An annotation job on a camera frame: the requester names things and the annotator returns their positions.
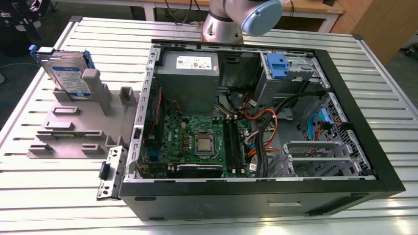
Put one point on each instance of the hard disk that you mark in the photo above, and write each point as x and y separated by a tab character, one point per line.
66	76

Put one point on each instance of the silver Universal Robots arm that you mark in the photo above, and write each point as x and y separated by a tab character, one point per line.
221	29

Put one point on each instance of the metal disk bay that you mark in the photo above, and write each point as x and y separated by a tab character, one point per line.
320	159

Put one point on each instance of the grey parts rack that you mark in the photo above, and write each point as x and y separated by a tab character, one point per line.
88	127

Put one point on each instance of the green RAM stick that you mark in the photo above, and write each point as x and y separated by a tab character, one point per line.
69	133

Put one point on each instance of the grey power supply unit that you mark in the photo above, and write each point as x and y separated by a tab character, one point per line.
185	93

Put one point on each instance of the green motherboard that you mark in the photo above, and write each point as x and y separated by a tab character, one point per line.
176	132

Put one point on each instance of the black blue video connector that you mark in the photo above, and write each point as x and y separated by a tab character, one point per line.
103	171

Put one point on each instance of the CPU socket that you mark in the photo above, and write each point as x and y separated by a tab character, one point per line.
205	133

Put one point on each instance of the silver CPU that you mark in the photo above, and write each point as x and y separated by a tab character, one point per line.
204	144

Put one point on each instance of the blue plastic drive latch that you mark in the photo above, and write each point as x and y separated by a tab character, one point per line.
276	66

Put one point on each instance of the black graphics card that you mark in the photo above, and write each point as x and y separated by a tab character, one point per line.
195	171

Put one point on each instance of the black RAM slot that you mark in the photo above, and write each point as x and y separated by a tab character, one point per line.
237	144
229	144

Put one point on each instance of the metal optical drive cage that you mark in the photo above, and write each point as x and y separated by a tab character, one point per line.
294	83

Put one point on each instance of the black open PC case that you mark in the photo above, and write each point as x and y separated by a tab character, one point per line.
228	203

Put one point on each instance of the wooden cabinet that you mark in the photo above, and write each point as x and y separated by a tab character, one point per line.
384	24

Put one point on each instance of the black chair wheel base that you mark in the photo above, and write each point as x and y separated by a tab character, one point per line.
411	50

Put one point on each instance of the metal card retention bracket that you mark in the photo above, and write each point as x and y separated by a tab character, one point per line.
115	171

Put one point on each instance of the wooden desk white frame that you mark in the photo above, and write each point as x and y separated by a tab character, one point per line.
326	11

